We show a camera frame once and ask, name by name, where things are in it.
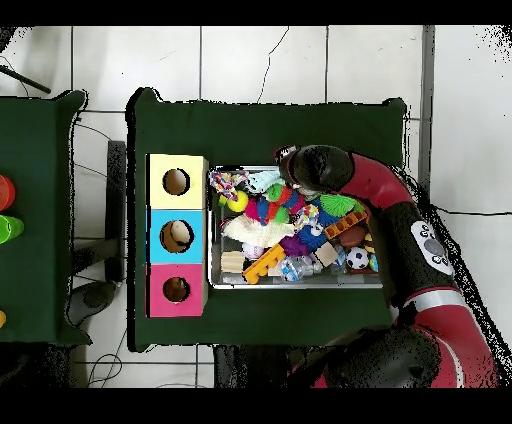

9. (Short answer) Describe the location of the green cup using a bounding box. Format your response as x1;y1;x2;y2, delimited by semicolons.
0;214;25;245

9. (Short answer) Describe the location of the yellow ball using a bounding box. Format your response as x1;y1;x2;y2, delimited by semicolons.
227;191;250;213

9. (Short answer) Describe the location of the green cloth table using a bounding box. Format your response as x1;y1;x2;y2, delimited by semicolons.
0;90;91;347
127;86;411;353

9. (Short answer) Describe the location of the brown wooden cube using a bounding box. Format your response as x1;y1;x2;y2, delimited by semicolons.
314;243;341;269

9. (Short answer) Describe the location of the small soccer ball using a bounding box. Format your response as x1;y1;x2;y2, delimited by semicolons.
345;246;370;271

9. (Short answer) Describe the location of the large green spiky ball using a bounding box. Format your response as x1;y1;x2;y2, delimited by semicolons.
319;194;360;217

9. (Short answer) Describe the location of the brown toy football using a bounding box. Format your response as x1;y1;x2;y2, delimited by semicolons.
339;225;368;249

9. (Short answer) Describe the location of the mint green cloth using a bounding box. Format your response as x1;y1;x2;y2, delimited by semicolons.
246;167;283;195

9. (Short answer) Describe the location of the orange plastic toy piece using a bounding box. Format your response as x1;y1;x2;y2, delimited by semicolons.
324;209;369;241

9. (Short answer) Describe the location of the black floor stand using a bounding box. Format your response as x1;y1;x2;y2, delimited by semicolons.
70;141;129;317

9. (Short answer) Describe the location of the wooden box with three holes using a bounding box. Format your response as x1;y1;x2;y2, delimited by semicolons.
145;153;210;319

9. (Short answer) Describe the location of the colourful polka-dot cloth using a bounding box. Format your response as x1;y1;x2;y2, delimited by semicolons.
209;169;251;200

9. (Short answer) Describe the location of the wire mesh bin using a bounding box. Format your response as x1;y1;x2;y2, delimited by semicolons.
207;166;387;291

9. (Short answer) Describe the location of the orange plastic tray block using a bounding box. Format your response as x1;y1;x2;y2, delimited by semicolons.
243;243;288;286

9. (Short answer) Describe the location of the blue furry googly-eyed toy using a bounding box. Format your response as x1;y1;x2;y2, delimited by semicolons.
297;223;329;253

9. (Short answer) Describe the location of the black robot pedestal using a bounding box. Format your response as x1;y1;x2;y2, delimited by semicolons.
212;345;305;389

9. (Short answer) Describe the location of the red round cap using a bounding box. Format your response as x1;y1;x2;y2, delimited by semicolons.
0;175;15;212

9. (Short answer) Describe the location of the black rod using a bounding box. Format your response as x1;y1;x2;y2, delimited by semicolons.
0;63;51;95

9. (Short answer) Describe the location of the cream waffle cloth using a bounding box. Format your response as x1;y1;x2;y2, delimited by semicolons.
222;214;296;248

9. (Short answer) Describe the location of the black cable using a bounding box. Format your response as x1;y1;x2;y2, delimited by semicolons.
435;207;512;217

